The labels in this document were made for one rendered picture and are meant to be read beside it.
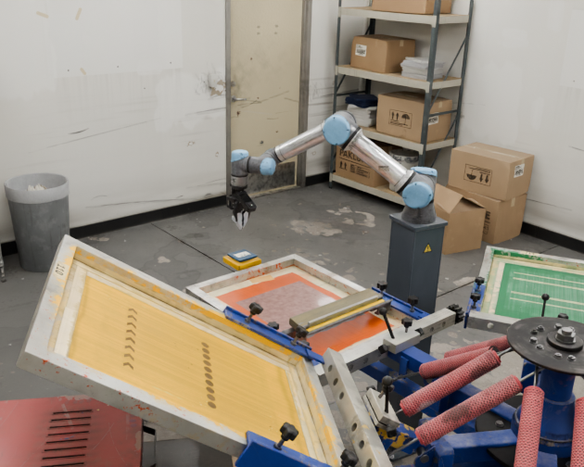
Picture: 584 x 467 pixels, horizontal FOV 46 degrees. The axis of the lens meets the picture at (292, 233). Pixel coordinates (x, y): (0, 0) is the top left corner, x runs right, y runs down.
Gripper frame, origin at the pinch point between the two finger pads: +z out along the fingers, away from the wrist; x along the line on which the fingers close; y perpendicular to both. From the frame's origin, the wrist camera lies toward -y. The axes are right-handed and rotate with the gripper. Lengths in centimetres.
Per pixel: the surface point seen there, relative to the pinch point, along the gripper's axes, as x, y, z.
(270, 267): 0.1, -21.1, 12.0
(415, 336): 8, -110, 3
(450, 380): 34, -144, -8
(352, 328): 6, -79, 15
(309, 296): 1, -49, 15
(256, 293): 17.1, -33.5, 14.7
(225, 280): 23.8, -21.2, 11.6
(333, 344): 20, -83, 15
